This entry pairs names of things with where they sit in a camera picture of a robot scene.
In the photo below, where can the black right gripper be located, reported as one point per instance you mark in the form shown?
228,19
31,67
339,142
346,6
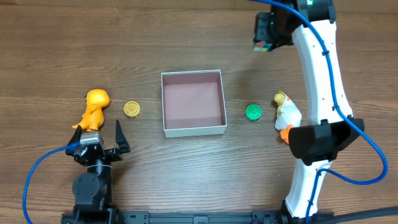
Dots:
280,28

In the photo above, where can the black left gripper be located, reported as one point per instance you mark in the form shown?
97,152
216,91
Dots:
109,152

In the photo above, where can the colourful puzzle cube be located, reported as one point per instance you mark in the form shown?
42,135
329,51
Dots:
262,46

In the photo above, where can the white and yellow duck toy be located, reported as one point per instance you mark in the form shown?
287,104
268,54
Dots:
288,115

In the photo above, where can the white box pink inside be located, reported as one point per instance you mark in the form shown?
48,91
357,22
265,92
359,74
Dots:
193,103

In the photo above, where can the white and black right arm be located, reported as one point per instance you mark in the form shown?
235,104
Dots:
310,26

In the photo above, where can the orange dinosaur toy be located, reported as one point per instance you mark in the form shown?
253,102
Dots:
92,118

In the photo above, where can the yellow round cap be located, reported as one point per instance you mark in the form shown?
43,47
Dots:
132,109

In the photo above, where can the green round cap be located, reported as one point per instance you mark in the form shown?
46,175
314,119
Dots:
253,112

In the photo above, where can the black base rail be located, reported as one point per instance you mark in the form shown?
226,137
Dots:
114,216

